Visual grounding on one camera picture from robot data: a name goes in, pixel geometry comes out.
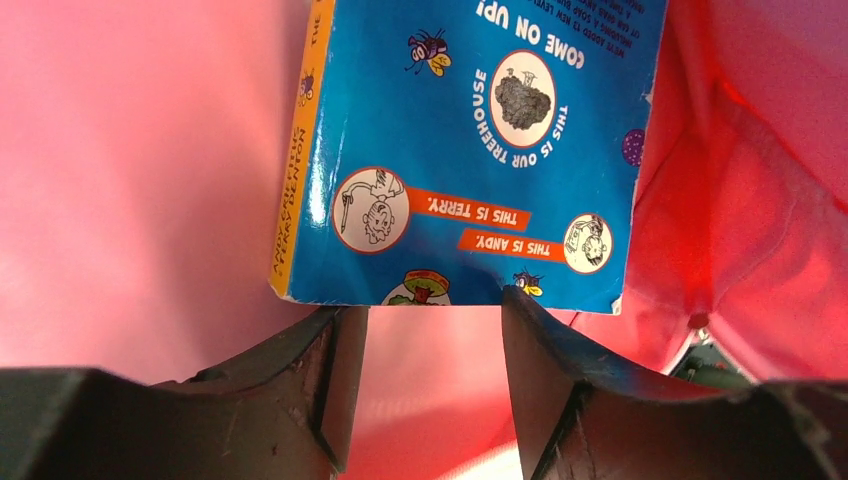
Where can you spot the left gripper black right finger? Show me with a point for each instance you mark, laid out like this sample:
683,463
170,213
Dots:
581,411

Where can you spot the blue paperback book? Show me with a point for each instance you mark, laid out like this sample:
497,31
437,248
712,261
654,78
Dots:
442,151

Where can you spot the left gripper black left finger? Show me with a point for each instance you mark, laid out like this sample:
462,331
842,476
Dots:
282,409

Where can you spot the pink student backpack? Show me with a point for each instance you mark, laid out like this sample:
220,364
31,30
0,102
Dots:
143,152

